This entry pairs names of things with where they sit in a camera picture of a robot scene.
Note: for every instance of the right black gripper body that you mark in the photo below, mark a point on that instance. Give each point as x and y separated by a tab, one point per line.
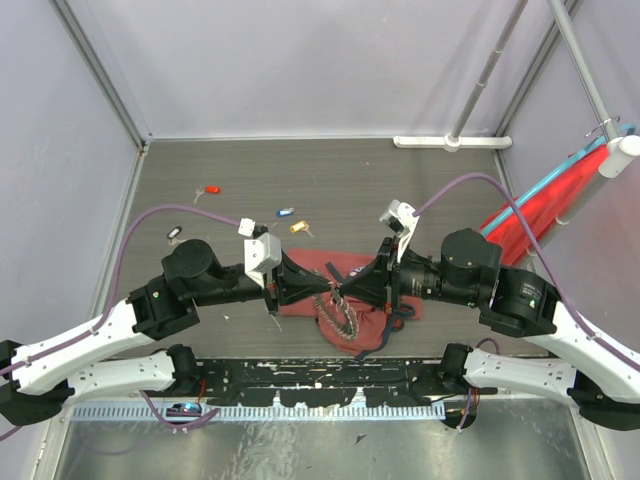
394	273

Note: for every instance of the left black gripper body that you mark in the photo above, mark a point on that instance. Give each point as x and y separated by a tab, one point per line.
271	291

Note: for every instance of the key with yellow tag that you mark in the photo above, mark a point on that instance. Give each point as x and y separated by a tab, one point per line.
300	227

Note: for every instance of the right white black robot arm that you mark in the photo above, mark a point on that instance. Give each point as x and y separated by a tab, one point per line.
588	370

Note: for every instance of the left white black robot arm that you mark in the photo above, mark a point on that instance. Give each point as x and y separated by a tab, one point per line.
42	378

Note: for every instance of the dark red shirt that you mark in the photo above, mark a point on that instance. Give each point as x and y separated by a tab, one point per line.
376	326

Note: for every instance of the key with blue tag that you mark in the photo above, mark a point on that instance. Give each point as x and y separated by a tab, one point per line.
285	212

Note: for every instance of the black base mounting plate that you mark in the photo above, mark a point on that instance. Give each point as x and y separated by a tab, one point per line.
324	382

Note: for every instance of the red cloth on hanger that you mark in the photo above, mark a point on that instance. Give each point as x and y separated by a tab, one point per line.
542	210

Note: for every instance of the teal clothes hanger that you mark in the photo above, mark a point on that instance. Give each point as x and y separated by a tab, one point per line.
498	219

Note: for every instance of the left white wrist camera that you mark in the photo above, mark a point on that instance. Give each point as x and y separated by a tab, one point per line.
262	251

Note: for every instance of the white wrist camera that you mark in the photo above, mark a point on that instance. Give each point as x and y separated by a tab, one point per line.
401	219
262	251

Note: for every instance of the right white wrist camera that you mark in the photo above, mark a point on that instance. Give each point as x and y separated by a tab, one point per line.
401	219

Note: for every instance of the slotted cable duct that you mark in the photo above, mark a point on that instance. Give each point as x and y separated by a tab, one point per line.
139	411

